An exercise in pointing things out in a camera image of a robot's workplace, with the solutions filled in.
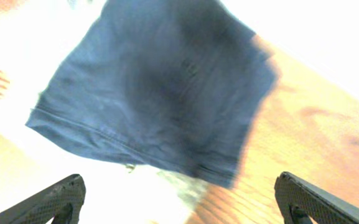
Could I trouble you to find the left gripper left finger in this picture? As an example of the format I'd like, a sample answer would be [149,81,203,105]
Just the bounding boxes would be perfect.
[0,174,86,224]

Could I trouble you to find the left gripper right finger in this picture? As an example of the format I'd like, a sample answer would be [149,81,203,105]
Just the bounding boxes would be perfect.
[274,172,359,224]

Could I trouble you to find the dark blue shorts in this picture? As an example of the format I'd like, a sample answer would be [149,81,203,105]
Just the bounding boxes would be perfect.
[26,0,276,188]

